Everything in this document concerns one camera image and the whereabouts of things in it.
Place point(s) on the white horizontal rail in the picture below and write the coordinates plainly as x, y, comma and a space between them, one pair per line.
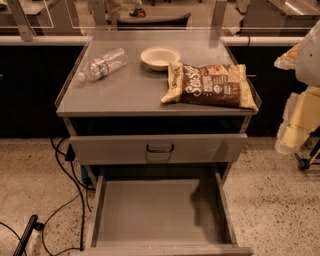
82, 40

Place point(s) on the black caster wheel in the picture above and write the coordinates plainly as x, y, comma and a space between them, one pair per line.
303, 163

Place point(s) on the grey drawer cabinet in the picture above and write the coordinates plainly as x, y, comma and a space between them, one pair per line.
128, 101

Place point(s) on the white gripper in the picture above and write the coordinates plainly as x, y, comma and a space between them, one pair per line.
310, 63

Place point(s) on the white paper bowl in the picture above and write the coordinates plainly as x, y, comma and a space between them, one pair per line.
159, 57

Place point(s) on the closed top drawer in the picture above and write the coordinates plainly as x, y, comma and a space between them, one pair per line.
157, 149

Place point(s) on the brown chip bag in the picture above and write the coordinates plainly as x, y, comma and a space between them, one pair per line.
218, 85

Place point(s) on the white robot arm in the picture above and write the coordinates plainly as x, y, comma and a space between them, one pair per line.
307, 68

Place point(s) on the clear plastic water bottle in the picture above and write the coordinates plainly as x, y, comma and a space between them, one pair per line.
103, 65

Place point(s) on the black power strip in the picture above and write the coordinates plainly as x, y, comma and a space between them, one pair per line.
33, 224

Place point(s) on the open middle drawer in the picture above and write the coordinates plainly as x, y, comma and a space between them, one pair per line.
161, 213

